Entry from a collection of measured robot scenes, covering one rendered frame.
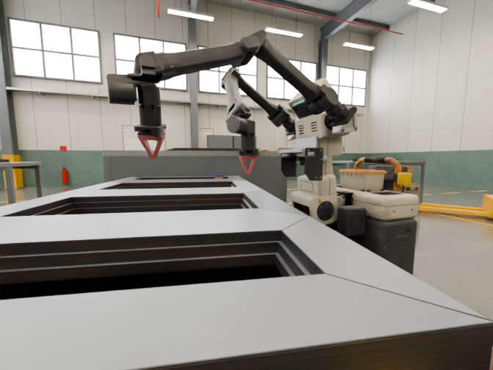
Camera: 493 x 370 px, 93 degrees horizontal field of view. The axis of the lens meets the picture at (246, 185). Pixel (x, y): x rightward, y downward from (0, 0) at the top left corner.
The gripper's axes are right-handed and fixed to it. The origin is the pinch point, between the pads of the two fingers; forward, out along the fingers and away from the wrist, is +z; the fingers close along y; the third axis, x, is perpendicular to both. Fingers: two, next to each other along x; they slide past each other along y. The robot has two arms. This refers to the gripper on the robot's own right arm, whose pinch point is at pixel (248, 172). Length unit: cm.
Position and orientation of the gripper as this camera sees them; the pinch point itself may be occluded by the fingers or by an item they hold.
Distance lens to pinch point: 92.2
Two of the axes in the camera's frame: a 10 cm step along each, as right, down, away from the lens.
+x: 9.9, -0.2, 1.7
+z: 0.0, 9.9, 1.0
